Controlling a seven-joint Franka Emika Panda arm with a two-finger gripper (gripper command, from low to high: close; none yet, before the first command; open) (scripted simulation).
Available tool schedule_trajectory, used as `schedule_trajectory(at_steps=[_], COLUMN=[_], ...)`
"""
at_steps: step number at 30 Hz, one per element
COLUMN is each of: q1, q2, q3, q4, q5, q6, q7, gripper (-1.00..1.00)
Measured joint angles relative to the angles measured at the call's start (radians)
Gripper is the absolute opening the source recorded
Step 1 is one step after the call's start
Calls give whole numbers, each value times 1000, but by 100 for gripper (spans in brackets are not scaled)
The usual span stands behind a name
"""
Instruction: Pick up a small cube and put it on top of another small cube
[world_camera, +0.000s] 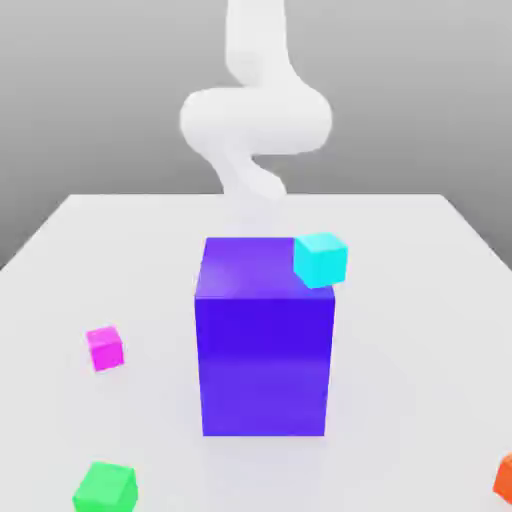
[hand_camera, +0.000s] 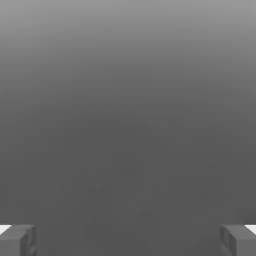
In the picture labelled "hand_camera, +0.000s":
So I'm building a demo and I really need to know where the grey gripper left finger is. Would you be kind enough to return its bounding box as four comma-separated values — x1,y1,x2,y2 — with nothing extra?
0,223,38,256

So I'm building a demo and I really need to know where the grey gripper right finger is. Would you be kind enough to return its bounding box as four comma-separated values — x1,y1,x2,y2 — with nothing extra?
219,224,256,256

